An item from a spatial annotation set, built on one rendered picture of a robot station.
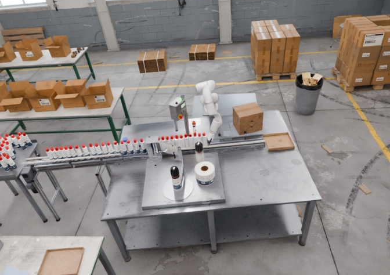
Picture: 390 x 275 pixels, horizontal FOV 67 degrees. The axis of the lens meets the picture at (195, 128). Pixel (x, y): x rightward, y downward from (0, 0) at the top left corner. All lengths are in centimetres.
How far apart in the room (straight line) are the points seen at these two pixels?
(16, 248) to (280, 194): 249
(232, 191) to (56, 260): 170
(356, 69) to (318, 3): 295
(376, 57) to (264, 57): 196
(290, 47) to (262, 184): 381
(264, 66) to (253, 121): 297
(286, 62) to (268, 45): 55
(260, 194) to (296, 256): 94
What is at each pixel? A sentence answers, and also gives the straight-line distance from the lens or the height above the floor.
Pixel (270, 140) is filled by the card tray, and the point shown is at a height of 83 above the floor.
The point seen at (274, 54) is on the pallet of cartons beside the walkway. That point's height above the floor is 57.
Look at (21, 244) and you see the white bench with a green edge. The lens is 331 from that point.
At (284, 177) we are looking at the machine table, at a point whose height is 83.
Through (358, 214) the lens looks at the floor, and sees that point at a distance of 416.
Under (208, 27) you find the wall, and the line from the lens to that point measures 840.
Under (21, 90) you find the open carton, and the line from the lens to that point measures 551.
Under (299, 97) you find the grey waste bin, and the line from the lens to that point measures 535.
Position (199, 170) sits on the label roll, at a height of 102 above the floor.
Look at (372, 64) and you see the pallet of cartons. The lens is 622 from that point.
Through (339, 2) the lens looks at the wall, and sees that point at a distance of 877.
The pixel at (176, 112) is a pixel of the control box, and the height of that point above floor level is 140.
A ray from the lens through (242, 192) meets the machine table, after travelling 300.
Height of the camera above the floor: 313
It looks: 37 degrees down
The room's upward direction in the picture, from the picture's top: 7 degrees counter-clockwise
